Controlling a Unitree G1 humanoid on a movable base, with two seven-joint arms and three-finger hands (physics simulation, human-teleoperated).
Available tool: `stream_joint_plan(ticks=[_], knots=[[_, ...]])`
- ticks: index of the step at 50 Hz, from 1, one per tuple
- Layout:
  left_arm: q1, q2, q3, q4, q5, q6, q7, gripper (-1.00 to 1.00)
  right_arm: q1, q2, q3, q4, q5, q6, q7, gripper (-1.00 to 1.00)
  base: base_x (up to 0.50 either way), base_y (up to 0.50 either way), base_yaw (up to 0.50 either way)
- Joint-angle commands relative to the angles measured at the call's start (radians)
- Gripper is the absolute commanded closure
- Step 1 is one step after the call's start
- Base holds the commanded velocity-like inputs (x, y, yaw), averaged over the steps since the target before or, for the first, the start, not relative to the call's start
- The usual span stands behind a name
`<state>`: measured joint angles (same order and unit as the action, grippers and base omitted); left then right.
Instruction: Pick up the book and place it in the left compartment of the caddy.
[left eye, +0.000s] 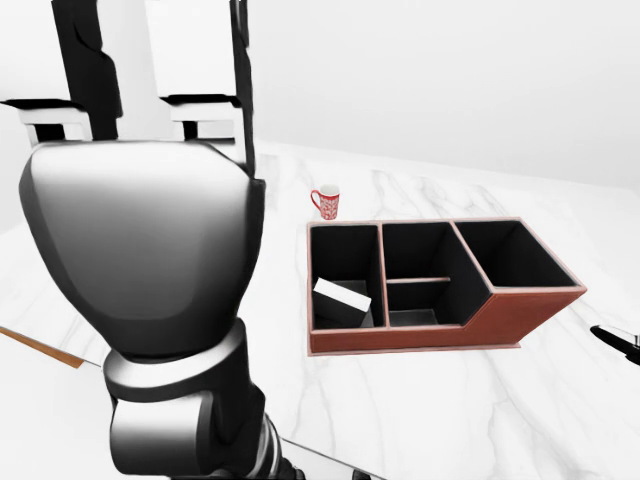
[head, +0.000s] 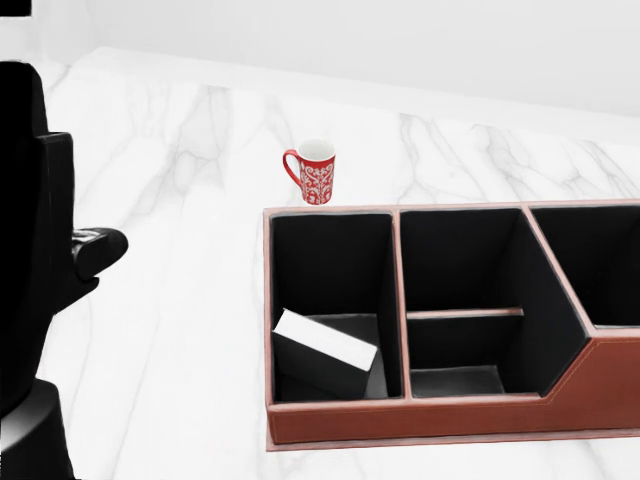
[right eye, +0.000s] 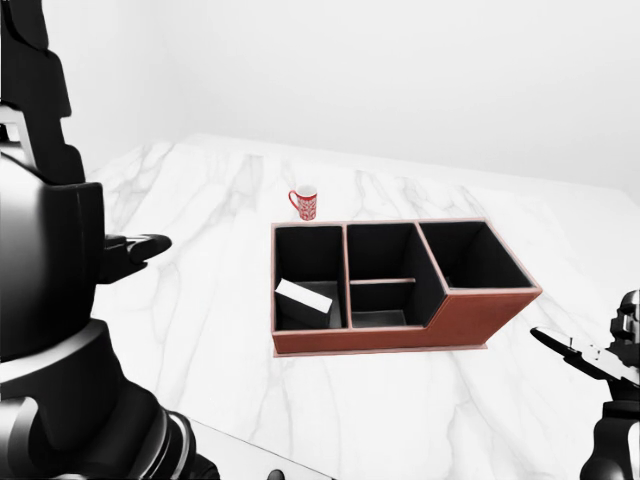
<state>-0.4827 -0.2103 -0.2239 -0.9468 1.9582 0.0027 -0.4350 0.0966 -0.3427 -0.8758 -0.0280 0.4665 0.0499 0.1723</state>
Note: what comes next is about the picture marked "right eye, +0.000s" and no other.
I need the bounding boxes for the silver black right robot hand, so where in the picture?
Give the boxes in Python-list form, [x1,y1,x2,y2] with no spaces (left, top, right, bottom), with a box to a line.
[529,288,640,390]

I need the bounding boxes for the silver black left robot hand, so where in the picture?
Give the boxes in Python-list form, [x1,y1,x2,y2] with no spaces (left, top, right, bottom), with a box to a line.
[0,0,173,364]

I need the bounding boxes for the red-brown desk caddy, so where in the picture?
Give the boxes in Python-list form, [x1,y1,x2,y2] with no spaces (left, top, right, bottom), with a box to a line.
[270,217,544,359]

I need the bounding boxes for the red white patterned mug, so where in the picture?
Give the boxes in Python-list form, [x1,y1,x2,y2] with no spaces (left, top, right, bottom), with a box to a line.
[287,183,319,222]

